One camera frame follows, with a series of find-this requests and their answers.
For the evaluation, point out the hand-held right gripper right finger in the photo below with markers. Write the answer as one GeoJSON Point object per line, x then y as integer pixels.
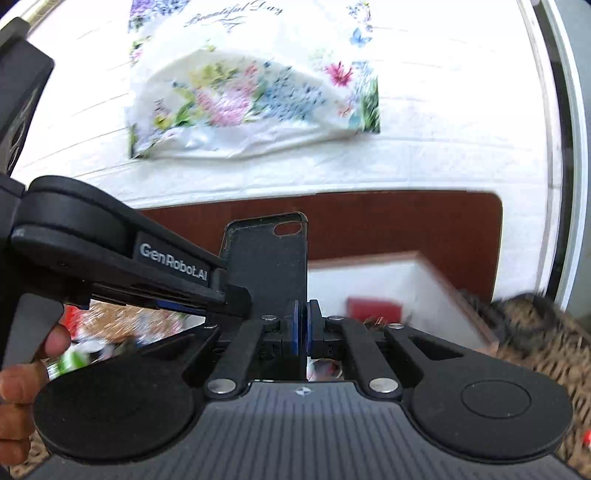
{"type": "Point", "coordinates": [313, 330]}

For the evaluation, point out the red card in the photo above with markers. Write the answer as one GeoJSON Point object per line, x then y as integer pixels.
{"type": "Point", "coordinates": [375, 310]}

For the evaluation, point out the person's left hand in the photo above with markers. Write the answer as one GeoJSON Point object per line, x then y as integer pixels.
{"type": "Point", "coordinates": [21, 383]}

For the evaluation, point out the letter-print brown tablecloth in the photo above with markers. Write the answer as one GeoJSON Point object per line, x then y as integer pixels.
{"type": "Point", "coordinates": [540, 341]}

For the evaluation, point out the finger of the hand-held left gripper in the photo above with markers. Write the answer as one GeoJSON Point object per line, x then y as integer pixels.
{"type": "Point", "coordinates": [170, 304]}
{"type": "Point", "coordinates": [233, 301]}

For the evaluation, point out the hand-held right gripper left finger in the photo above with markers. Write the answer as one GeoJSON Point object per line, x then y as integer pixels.
{"type": "Point", "coordinates": [294, 332]}

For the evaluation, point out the tan cardboard box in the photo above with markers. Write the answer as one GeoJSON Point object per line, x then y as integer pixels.
{"type": "Point", "coordinates": [415, 286]}

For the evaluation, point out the clear cookie packet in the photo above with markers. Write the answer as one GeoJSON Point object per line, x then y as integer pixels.
{"type": "Point", "coordinates": [138, 323]}

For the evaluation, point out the floral white plastic bag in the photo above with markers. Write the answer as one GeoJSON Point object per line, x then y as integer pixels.
{"type": "Point", "coordinates": [240, 87]}

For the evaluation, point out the black phone case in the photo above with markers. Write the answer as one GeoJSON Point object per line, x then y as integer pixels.
{"type": "Point", "coordinates": [268, 258]}

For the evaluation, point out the white frame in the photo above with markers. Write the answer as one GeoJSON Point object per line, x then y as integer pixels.
{"type": "Point", "coordinates": [561, 138]}

